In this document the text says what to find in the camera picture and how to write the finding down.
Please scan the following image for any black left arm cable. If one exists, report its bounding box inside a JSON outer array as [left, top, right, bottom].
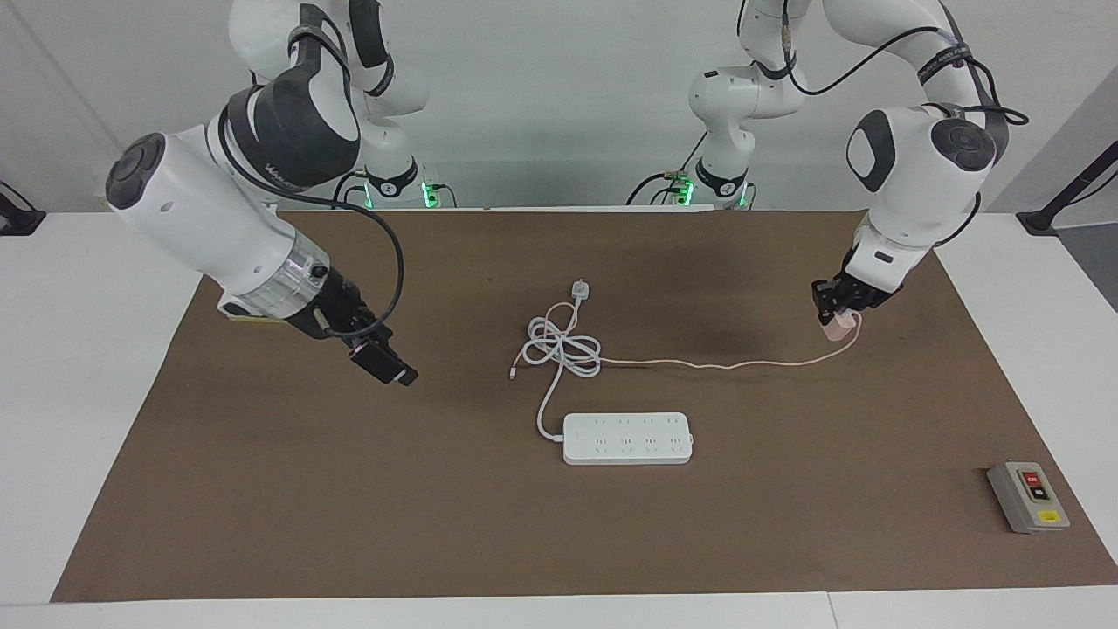
[[738, 0, 1030, 250]]

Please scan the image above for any white power strip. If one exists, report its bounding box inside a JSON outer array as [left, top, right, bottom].
[[562, 412, 694, 466]]

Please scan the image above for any grey on-off switch box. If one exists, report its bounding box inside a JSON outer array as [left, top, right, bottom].
[[987, 461, 1071, 535]]

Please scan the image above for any black stand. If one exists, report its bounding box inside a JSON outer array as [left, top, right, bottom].
[[0, 179, 46, 237], [1018, 140, 1118, 237]]

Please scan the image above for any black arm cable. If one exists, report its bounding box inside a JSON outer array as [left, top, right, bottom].
[[218, 0, 405, 337], [738, 0, 1030, 250]]

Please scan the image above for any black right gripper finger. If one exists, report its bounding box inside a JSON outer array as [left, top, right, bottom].
[[374, 332, 418, 382], [349, 341, 411, 387]]

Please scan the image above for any brown table mat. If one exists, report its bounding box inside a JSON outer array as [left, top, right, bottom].
[[51, 210, 1118, 604]]

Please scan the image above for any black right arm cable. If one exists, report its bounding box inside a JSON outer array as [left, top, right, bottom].
[[218, 0, 405, 337]]

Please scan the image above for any pink charging cable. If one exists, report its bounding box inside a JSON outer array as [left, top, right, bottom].
[[509, 314, 866, 379]]

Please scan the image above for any white power cord with plug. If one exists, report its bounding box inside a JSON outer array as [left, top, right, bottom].
[[527, 280, 604, 442]]

